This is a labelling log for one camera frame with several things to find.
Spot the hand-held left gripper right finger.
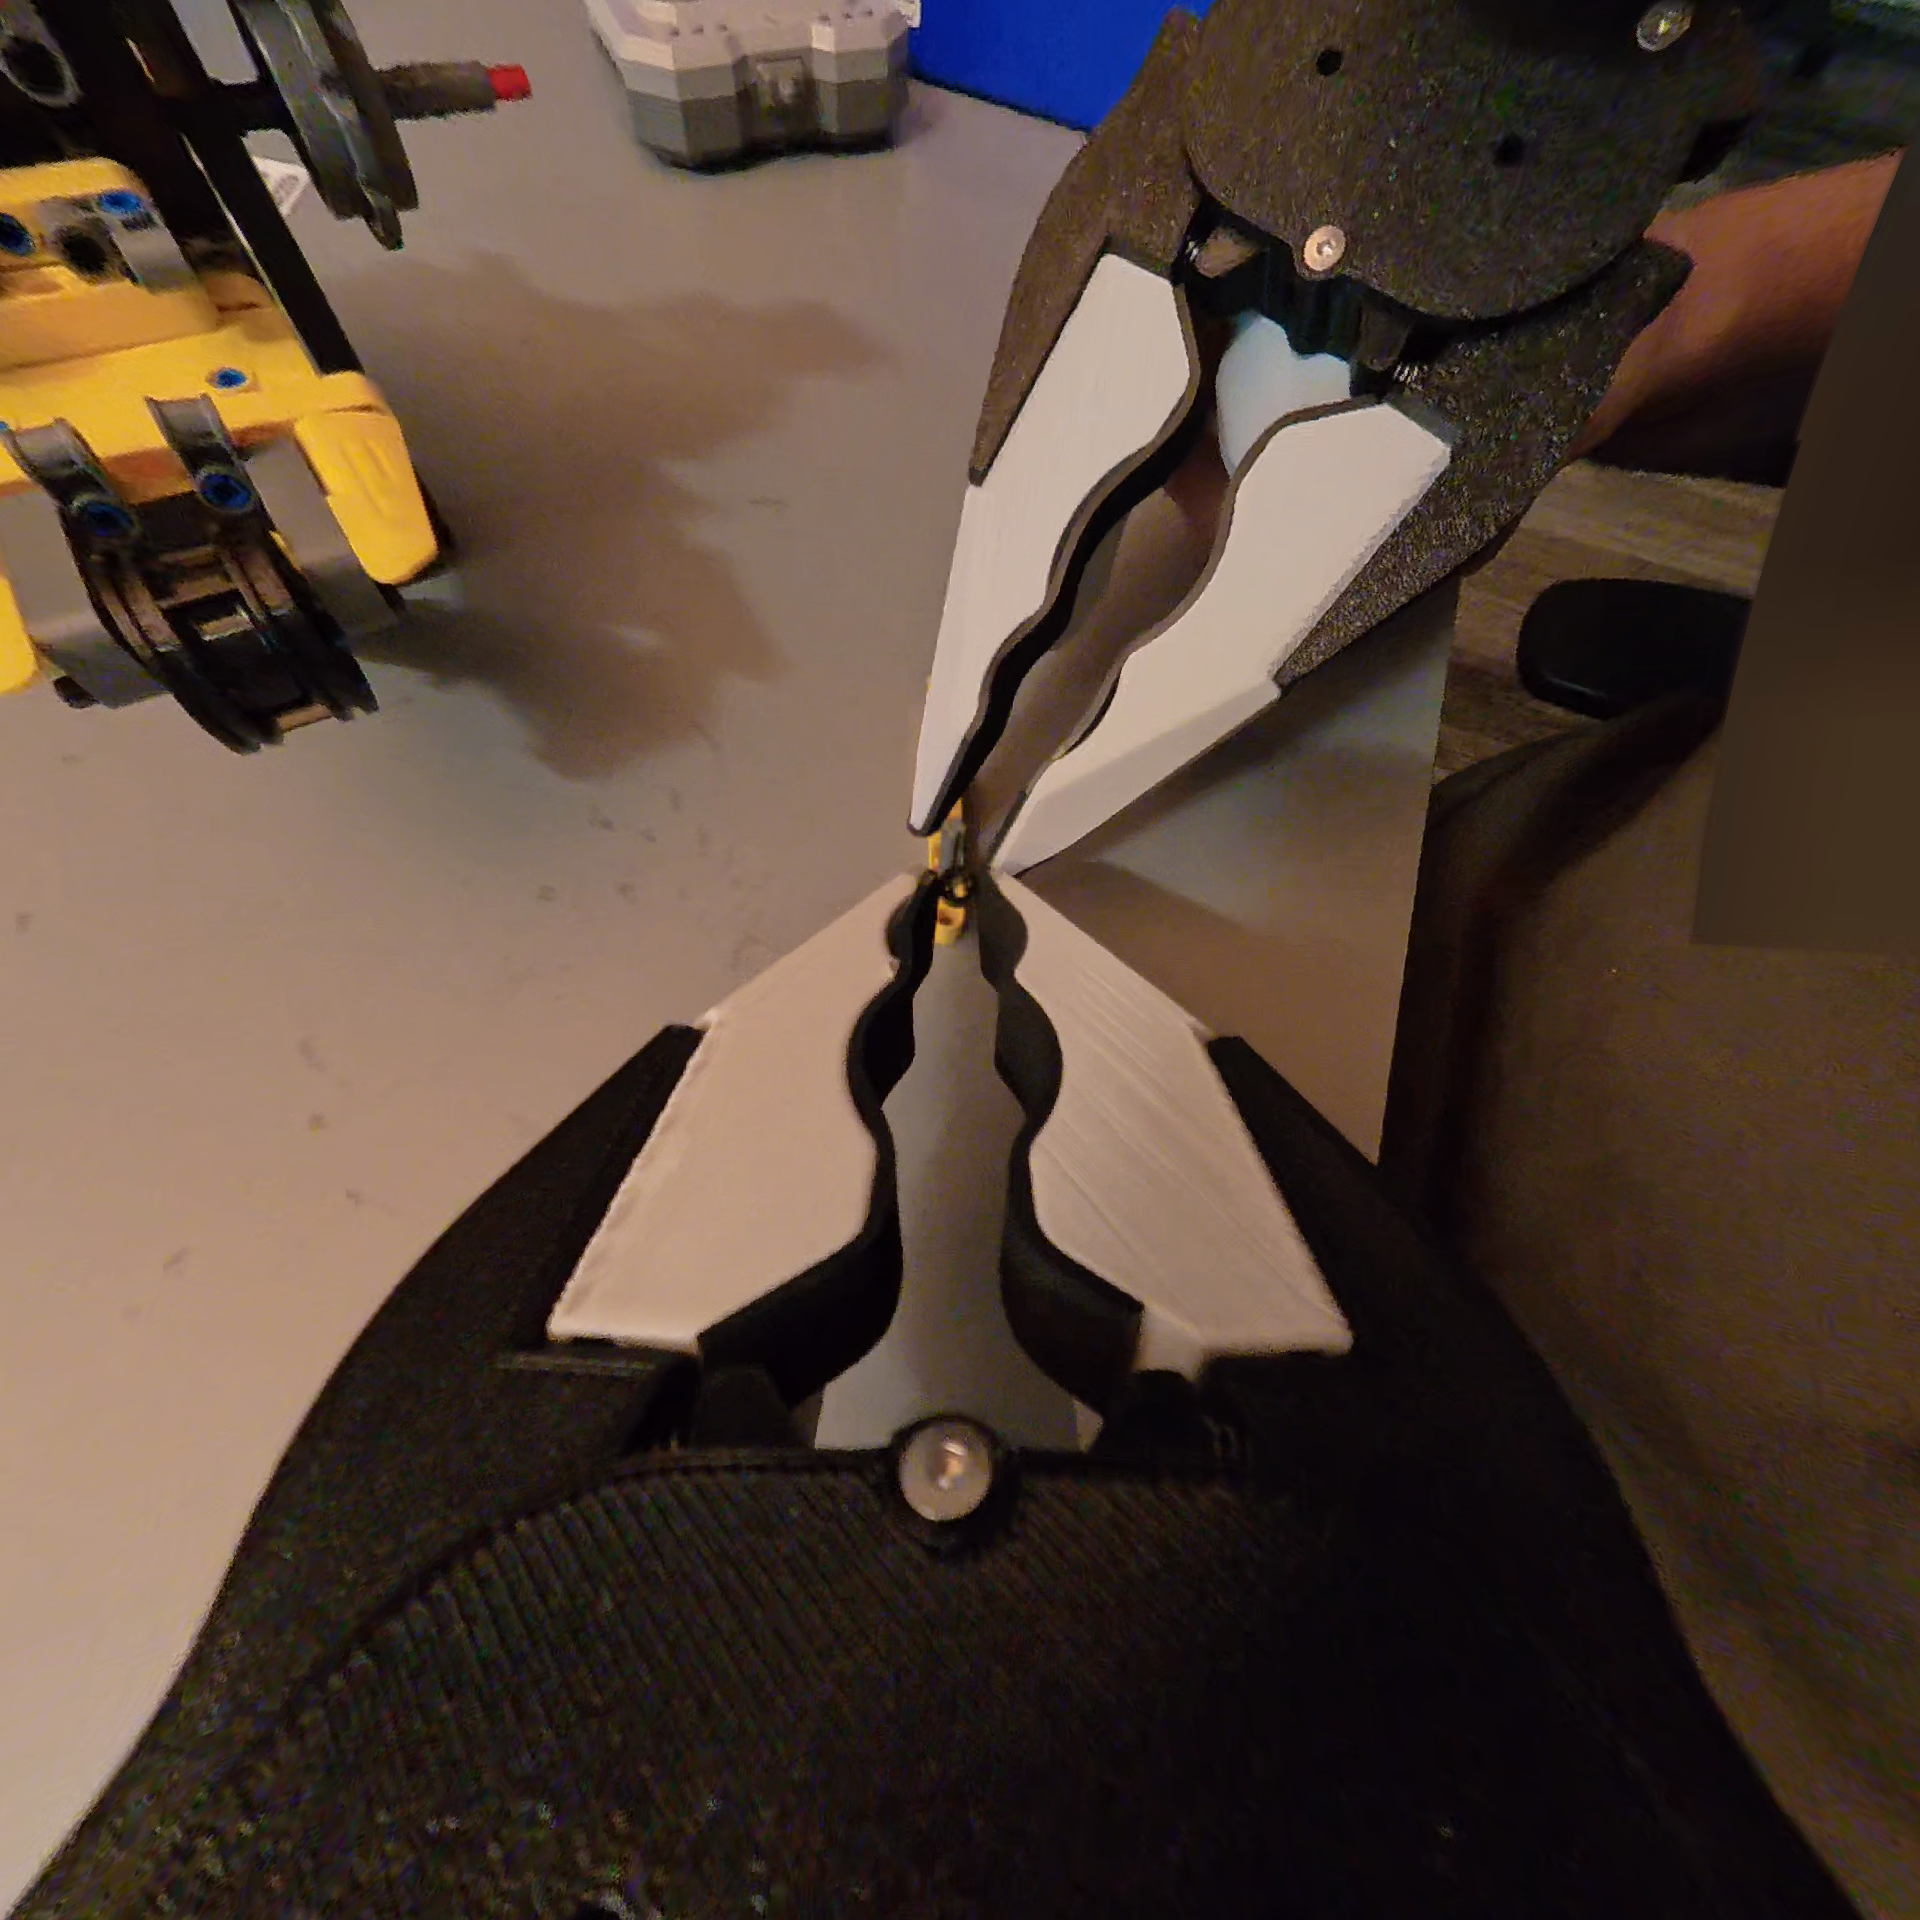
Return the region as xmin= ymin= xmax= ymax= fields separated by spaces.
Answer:
xmin=976 ymin=872 xmax=1356 ymax=1433

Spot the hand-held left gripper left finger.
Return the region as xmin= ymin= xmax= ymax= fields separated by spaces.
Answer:
xmin=546 ymin=872 xmax=928 ymax=1425

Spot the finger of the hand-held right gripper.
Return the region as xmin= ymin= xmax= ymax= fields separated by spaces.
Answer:
xmin=903 ymin=246 xmax=1204 ymax=838
xmin=990 ymin=397 xmax=1455 ymax=879

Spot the yellow perforated toy beam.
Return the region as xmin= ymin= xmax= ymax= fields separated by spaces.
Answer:
xmin=920 ymin=801 xmax=981 ymax=945

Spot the person's right hand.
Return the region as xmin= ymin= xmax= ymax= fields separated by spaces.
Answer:
xmin=1575 ymin=150 xmax=1899 ymax=484

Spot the black chair armrest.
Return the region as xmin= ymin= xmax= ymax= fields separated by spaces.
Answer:
xmin=1516 ymin=576 xmax=1758 ymax=722

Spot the blue plastic bin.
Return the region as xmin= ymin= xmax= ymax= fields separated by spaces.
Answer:
xmin=909 ymin=0 xmax=1208 ymax=135

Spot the grey toy battery box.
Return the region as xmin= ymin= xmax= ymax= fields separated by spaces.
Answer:
xmin=584 ymin=0 xmax=916 ymax=168

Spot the yellow and black toy vehicle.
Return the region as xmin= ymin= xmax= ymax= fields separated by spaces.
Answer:
xmin=0 ymin=0 xmax=535 ymax=752

